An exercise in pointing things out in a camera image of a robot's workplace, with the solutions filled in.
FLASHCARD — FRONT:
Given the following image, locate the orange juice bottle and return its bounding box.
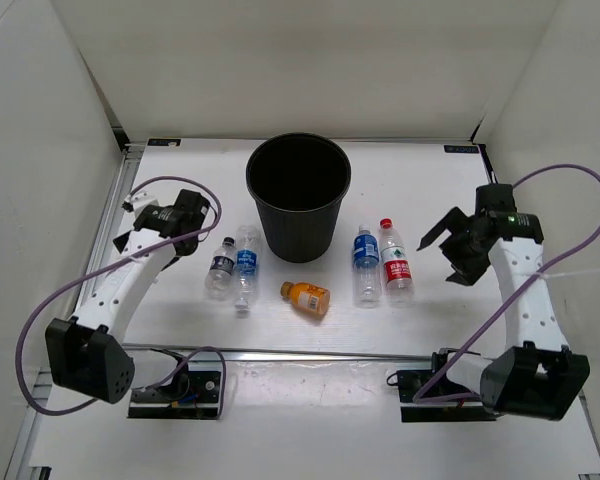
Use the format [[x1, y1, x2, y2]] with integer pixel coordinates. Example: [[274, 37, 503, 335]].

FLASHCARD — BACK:
[[280, 282, 331, 317]]

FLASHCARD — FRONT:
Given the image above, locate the red cap water bottle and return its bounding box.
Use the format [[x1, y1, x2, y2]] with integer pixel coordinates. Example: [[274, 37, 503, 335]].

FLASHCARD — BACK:
[[379, 218, 414, 305]]

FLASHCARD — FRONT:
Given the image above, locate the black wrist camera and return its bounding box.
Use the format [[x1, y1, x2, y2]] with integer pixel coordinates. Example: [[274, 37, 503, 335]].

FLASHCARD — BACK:
[[475, 183, 517, 216], [174, 189, 210, 224]]

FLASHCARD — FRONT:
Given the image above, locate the black plastic waste bin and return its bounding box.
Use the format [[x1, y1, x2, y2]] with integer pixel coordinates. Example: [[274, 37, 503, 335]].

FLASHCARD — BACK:
[[246, 133, 351, 263]]

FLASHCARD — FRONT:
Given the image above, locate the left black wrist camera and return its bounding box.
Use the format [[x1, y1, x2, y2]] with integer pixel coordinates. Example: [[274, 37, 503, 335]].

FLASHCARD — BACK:
[[174, 189, 210, 224]]

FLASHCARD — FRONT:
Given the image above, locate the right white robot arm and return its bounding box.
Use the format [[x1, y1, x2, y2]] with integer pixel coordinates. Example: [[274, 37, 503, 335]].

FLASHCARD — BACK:
[[413, 208, 590, 421]]

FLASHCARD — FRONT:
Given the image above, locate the small black cap water bottle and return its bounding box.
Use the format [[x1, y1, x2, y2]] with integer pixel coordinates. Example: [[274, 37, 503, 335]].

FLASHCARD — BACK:
[[205, 237, 237, 299]]

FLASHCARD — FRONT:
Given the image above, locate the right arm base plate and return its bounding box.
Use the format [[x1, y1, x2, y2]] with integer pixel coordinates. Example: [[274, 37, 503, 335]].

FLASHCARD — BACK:
[[386, 369, 498, 423]]

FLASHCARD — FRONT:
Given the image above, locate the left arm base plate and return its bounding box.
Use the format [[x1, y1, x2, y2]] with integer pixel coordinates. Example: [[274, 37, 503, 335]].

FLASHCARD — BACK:
[[127, 360, 226, 421]]

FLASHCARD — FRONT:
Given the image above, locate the tall white cap water bottle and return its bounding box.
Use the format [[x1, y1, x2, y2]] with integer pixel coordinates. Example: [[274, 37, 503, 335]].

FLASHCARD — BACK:
[[235, 225, 262, 312]]

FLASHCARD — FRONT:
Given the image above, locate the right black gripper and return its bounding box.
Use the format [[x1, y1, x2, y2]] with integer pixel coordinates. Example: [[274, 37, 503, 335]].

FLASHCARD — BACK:
[[419, 206, 491, 286]]

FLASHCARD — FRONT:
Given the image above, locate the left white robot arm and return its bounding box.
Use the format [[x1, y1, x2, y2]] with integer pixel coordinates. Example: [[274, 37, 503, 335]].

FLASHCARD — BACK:
[[45, 200, 209, 404]]

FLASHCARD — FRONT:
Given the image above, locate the aluminium table frame rail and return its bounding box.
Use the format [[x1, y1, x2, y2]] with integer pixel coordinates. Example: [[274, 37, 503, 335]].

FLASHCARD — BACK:
[[123, 343, 430, 362]]

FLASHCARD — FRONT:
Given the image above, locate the blue cap water bottle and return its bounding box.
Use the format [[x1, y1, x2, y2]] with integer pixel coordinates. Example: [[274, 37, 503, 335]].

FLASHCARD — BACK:
[[352, 225, 382, 308]]

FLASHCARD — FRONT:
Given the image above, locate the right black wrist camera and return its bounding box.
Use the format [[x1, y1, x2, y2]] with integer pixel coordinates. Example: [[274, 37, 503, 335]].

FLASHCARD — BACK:
[[475, 183, 517, 216]]

